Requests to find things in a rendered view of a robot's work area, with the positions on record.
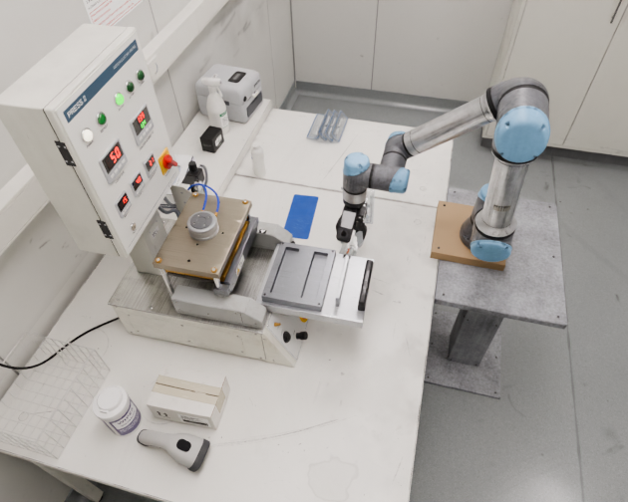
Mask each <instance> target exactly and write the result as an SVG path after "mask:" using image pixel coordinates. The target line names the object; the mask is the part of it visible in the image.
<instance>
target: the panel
mask: <svg viewBox="0 0 628 502"><path fill-rule="evenodd" d="M308 320H309V319H303V318H301V317H295V316H290V315H281V314H279V313H274V312H270V315H269V318H268V321H267V324H266V329H267V330H268V331H269V332H270V333H271V334H272V335H273V336H274V338H275V339H276V340H277V341H278V342H279V343H280V344H281V345H282V346H283V348H284V349H285V350H286V351H287V352H288V353H289V354H290V355H291V357H292V358H293V359H294V360H295V361H296V362H297V360H298V357H299V353H300V349H301V346H302V342H303V340H297V339H296V333H300V332H305V331H306V327H307V324H308ZM286 332H288V333H289V334H290V335H291V340H290V341H289V342H285V340H284V335H285V333H286Z"/></svg>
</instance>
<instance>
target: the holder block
mask: <svg viewBox="0 0 628 502"><path fill-rule="evenodd" d="M335 257H336V250H331V249H325V248H319V247H313V246H306V245H300V244H294V243H287V242H281V243H280V246H279V248H278V251H277V254H276V257H275V259H274V262H273V265H272V268H271V270H270V273H269V276H268V279H267V281H266V284H265V287H264V290H263V292H262V295H261V298H262V301H263V302H269V303H274V304H280V305H285V306H291V307H296V308H302V309H308V310H313V311H319V312H322V308H323V304H324V300H325V296H326V292H327V288H328V284H329V281H330V277H331V273H332V269H333V265H334V261H335Z"/></svg>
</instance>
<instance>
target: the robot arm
mask: <svg viewBox="0 0 628 502"><path fill-rule="evenodd" d="M492 122H496V125H495V130H494V135H493V139H492V144H491V152H492V154H493V155H494V157H495V159H494V164H493V168H492V172H491V177H490V181H489V183H488V184H485V185H484V186H483V187H482V188H481V189H480V191H479V192H478V196H477V199H476V202H475V205H474V207H473V210H472V213H471V216H470V217H469V218H468V219H467V220H466V221H465V222H464V223H463V225H462V227H461V230H460V238H461V240H462V242H463V243H464V244H465V246H467V247H468V248H469V249H470V250H471V253H472V254H473V255H474V256H475V257H476V258H477V259H479V260H482V261H487V262H499V261H503V260H505V259H507V258H508V257H509V256H510V254H511V250H512V247H511V243H512V238H513V235H514V231H515V228H516V219H515V217H514V213H515V210H516V206H517V203H518V200H519V197H520V193H521V190H522V188H523V185H524V182H525V178H526V175H527V172H528V169H529V165H530V164H531V163H532V162H534V161H536V160H537V159H538V157H539V155H540V154H541V153H542V152H543V151H544V150H545V148H546V146H547V144H548V141H549V137H550V123H549V94H548V91H547V89H546V87H545V86H544V85H543V84H542V83H541V82H540V81H538V80H536V79H533V78H529V77H519V78H513V79H509V80H506V81H503V82H501V83H498V84H496V85H494V86H492V87H490V88H488V89H486V90H485V92H484V94H483V96H480V97H478V98H476V99H474V100H472V101H470V102H468V103H466V104H464V105H462V106H460V107H458V108H456V109H454V110H452V111H450V112H448V113H445V114H443V115H441V116H439V117H437V118H435V119H433V120H431V121H429V122H427V123H425V124H423V125H420V126H418V127H416V128H414V129H412V130H409V131H407V132H404V131H401V130H400V131H394V132H392V133H391V134H390V135H389V137H388V139H387V141H386V143H385V149H384V153H383V156H382V159H381V163H380V164H377V163H371V162H370V160H369V157H368V156H367V155H366V154H364V153H362V152H352V153H350V154H348V155H347V156H346V157H345V159H344V167H343V186H342V187H341V189H342V190H343V202H344V204H345V206H344V208H343V211H342V215H341V216H340V218H339V219H338V221H337V223H336V232H337V234H336V238H337V240H338V241H340V242H341V244H343V242H345V243H349V242H350V241H351V237H352V233H353V230H355V231H356V232H355V236H356V237H357V243H358V244H357V246H358V247H359V248H360V247H361V246H362V245H363V242H364V239H365V237H366V234H367V226H366V225H365V223H363V222H364V220H363V218H364V215H365V218H366V215H367V207H368V203H365V202H366V198H367V188H370V189H376V190H382V191H387V192H390V193H402V194H403V193H405V192H406V191H407V188H408V183H409V178H410V170H409V169H406V168H405V167H406V163H407V159H409V158H411V157H413V156H415V155H418V154H420V153H422V152H425V151H427V150H429V149H431V148H434V147H436V146H438V145H441V144H443V143H445V142H447V141H450V140H452V139H454V138H457V137H459V136H461V135H463V134H466V133H468V132H470V131H473V130H475V129H477V128H479V127H482V126H485V125H488V124H490V123H492ZM364 204H365V205H366V206H363V205H364ZM365 218H364V219H365Z"/></svg>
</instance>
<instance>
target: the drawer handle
mask: <svg viewBox="0 0 628 502"><path fill-rule="evenodd" d="M373 264H374V262H373V260H367V261H366V266H365V271H364V276H363V281H362V286H361V291H360V296H359V301H358V310H359V311H365V308H366V301H367V296H368V291H369V285H370V280H371V275H372V271H373Z"/></svg>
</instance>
